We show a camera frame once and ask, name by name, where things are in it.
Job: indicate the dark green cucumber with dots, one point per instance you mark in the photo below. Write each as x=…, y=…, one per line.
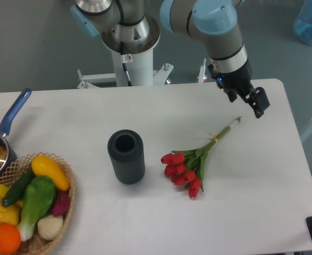
x=16, y=191

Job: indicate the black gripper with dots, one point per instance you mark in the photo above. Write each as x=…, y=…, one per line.
x=234, y=77

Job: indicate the dark grey ribbed vase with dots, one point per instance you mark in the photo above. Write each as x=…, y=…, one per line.
x=126, y=151

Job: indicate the yellow bell pepper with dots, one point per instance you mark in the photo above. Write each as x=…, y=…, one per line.
x=9, y=215

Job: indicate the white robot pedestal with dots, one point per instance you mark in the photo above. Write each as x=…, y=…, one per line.
x=130, y=70

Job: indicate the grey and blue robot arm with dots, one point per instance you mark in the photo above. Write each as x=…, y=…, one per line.
x=131, y=35

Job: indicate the blue handled saucepan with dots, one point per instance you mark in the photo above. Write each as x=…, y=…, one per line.
x=5, y=126

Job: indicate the woven wicker basket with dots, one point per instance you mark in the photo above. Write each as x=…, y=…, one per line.
x=36, y=244

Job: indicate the yellow squash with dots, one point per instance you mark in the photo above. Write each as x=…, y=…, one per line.
x=45, y=166

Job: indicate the white garlic bulb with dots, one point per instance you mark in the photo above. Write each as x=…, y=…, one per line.
x=50, y=226

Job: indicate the green bok choy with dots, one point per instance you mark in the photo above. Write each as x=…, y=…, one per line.
x=37, y=200

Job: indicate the purple red onion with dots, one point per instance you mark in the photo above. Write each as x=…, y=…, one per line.
x=61, y=204

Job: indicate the orange fruit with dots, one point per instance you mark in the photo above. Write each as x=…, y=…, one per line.
x=10, y=239

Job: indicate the red tulip bouquet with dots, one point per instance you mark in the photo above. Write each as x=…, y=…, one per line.
x=186, y=167

